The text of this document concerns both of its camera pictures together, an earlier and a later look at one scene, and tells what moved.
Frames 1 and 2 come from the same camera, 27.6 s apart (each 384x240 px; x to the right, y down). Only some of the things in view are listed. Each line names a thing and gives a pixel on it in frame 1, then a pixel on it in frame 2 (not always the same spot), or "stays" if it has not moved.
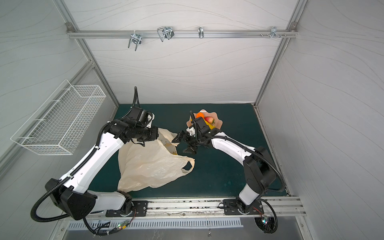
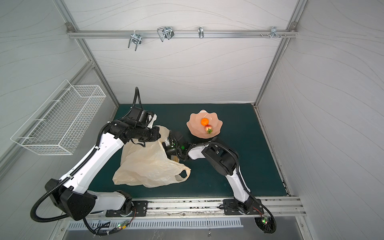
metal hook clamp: [136, 38] stays
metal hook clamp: [274, 32] stays
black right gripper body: [186, 139] -> [169, 145]
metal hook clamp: [201, 32] stays
